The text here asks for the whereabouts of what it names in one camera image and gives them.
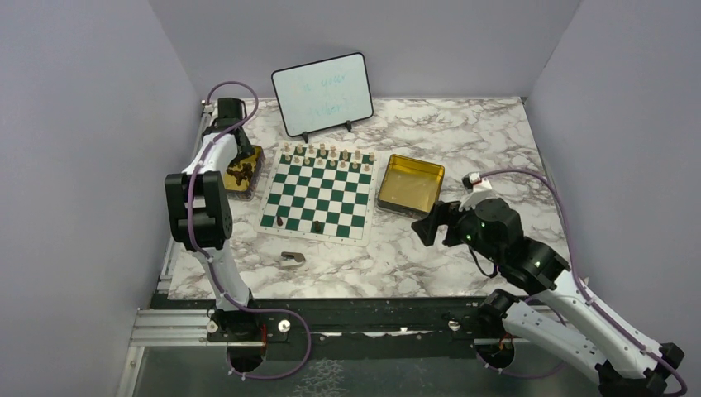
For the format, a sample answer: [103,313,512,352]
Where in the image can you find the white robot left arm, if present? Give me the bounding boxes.
[165,98,260,340]

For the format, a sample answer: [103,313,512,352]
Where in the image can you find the dark pieces in tin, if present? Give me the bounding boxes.
[227,163,255,186]

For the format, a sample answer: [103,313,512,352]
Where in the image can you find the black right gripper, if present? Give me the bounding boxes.
[412,194,503,264]

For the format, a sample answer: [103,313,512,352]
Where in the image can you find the small whiteboard on stand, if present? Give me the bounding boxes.
[271,52,374,137]

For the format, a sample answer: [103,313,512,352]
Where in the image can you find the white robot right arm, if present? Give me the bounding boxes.
[412,198,684,396]

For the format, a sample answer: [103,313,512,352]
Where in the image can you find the gold tin box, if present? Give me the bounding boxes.
[376,154,445,218]
[223,145,265,201]

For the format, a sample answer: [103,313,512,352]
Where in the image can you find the beige plastic clip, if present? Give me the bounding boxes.
[280,251,306,267]

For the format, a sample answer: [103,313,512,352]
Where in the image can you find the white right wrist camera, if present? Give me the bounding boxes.
[460,172,493,211]

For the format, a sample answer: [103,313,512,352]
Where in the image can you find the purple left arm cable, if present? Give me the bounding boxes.
[186,80,314,382]

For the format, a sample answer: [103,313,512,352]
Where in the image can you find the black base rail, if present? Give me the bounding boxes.
[206,296,505,361]

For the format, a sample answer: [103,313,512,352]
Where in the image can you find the green white chess board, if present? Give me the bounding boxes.
[254,152,379,246]

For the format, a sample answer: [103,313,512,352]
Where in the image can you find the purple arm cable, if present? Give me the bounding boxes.
[479,167,689,397]
[186,80,314,382]

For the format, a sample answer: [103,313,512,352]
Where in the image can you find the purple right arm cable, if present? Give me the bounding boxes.
[479,167,689,397]

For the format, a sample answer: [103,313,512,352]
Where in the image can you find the right gold tin box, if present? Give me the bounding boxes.
[376,154,445,218]

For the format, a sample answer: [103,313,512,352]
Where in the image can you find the left gold tin box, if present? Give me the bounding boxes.
[223,145,265,201]

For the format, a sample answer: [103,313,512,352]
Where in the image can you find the light chess pieces row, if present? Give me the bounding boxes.
[274,142,379,173]

